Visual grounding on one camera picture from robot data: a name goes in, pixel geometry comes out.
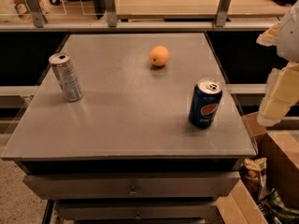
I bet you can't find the green snack bag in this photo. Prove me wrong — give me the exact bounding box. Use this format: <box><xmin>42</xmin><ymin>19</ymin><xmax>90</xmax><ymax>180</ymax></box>
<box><xmin>257</xmin><ymin>189</ymin><xmax>299</xmax><ymax>224</ymax></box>

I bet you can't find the right metal bracket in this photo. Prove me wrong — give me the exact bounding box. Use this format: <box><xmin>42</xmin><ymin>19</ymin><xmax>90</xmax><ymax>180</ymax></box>
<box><xmin>214</xmin><ymin>0</ymin><xmax>231</xmax><ymax>27</ymax></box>

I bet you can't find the brown snack bag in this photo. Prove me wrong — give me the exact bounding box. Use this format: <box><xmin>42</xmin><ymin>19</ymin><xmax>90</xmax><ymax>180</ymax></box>
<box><xmin>239</xmin><ymin>158</ymin><xmax>270</xmax><ymax>201</ymax></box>

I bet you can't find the blue pepsi can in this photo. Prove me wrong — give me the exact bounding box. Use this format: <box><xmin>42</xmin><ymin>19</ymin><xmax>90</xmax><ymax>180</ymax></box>
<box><xmin>189</xmin><ymin>77</ymin><xmax>222</xmax><ymax>129</ymax></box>

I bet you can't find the upper cabinet drawer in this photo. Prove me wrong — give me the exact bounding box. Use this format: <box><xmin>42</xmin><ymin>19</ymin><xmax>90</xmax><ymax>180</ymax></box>
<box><xmin>23</xmin><ymin>172</ymin><xmax>239</xmax><ymax>200</ymax></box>

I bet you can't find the orange labelled bottle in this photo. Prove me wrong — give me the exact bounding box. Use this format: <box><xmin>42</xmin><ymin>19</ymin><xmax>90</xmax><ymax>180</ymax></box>
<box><xmin>3</xmin><ymin>0</ymin><xmax>32</xmax><ymax>17</ymax></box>

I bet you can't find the silver soda can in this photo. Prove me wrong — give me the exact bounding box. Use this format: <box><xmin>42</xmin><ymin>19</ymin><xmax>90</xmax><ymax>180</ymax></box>
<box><xmin>49</xmin><ymin>53</ymin><xmax>83</xmax><ymax>102</ymax></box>

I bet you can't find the left metal bracket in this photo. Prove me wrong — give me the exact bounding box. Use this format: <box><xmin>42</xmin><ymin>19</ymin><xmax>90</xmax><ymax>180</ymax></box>
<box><xmin>26</xmin><ymin>0</ymin><xmax>47</xmax><ymax>28</ymax></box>

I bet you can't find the grey drawer cabinet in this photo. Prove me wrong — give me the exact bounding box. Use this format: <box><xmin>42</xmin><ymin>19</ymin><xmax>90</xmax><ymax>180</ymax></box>
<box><xmin>0</xmin><ymin>32</ymin><xmax>258</xmax><ymax>224</ymax></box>

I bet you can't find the cabinet drawer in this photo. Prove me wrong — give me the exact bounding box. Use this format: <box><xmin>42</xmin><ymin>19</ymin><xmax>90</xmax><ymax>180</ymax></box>
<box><xmin>23</xmin><ymin>172</ymin><xmax>239</xmax><ymax>200</ymax></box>
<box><xmin>55</xmin><ymin>202</ymin><xmax>217</xmax><ymax>221</ymax></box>

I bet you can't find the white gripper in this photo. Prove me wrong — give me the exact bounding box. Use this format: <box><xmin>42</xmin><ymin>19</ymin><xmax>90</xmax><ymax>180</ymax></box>
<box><xmin>256</xmin><ymin>0</ymin><xmax>299</xmax><ymax>127</ymax></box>

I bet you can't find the orange fruit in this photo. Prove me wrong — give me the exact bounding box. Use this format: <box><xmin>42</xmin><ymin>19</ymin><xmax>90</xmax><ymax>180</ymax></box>
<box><xmin>149</xmin><ymin>46</ymin><xmax>169</xmax><ymax>67</ymax></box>

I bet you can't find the metal bracket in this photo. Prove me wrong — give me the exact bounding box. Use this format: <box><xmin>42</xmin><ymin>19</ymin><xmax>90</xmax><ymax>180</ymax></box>
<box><xmin>26</xmin><ymin>0</ymin><xmax>47</xmax><ymax>28</ymax></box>
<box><xmin>104</xmin><ymin>0</ymin><xmax>118</xmax><ymax>27</ymax></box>
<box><xmin>214</xmin><ymin>0</ymin><xmax>231</xmax><ymax>27</ymax></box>

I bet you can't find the middle metal bracket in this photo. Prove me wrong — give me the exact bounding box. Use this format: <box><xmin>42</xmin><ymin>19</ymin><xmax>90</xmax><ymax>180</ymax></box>
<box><xmin>104</xmin><ymin>0</ymin><xmax>118</xmax><ymax>27</ymax></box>

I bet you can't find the cardboard box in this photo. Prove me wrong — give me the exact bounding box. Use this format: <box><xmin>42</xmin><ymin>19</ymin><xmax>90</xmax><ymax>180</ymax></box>
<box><xmin>217</xmin><ymin>110</ymin><xmax>299</xmax><ymax>224</ymax></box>

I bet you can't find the lower cabinet drawer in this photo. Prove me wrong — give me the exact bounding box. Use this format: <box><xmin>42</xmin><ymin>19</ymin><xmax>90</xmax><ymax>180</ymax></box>
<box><xmin>55</xmin><ymin>202</ymin><xmax>217</xmax><ymax>221</ymax></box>

